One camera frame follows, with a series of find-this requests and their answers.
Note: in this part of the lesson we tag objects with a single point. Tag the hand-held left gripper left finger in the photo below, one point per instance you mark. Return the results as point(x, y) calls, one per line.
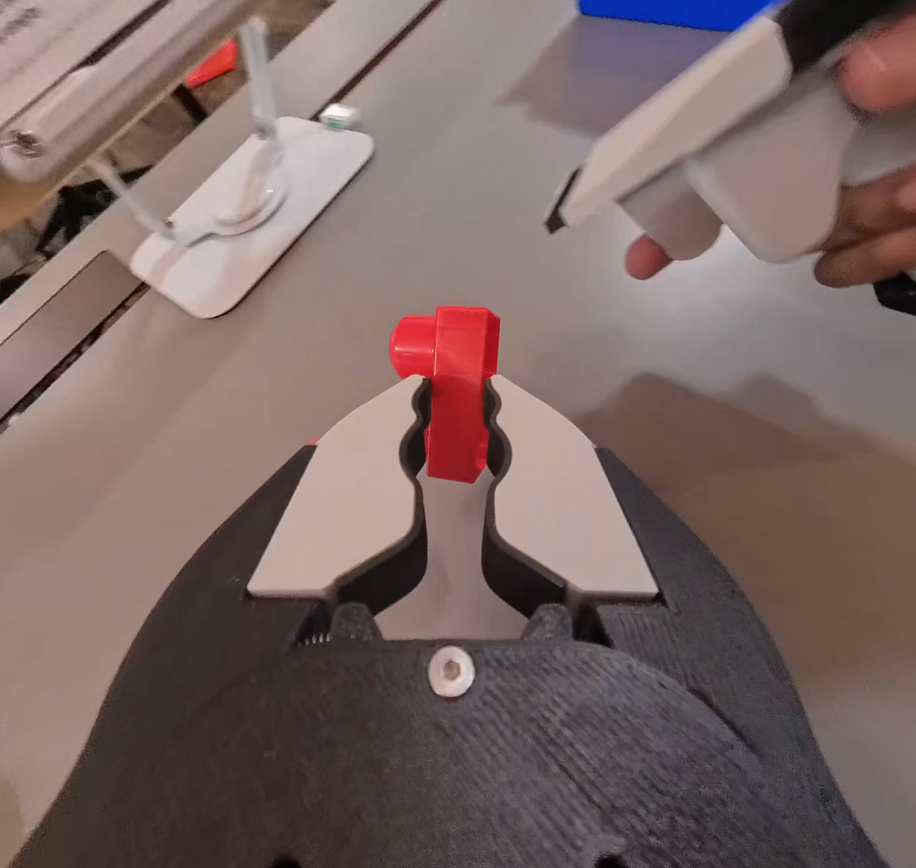
point(336, 517)

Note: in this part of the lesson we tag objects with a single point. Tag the white document stand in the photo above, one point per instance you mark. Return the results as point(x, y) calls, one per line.
point(286, 188)

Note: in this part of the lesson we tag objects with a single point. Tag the orange cone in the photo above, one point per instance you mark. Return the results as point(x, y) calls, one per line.
point(215, 67)

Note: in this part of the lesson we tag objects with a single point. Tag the red peg block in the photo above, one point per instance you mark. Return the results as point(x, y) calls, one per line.
point(458, 396)

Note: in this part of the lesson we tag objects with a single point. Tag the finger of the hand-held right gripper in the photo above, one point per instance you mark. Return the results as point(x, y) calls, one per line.
point(680, 131)

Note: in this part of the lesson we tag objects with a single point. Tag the person's right hand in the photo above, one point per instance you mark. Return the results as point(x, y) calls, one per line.
point(880, 224)

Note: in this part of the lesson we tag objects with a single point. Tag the small white green-label box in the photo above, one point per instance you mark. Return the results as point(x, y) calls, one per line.
point(340, 117)

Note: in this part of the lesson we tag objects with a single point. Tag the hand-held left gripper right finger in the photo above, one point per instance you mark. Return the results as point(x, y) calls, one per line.
point(565, 517)

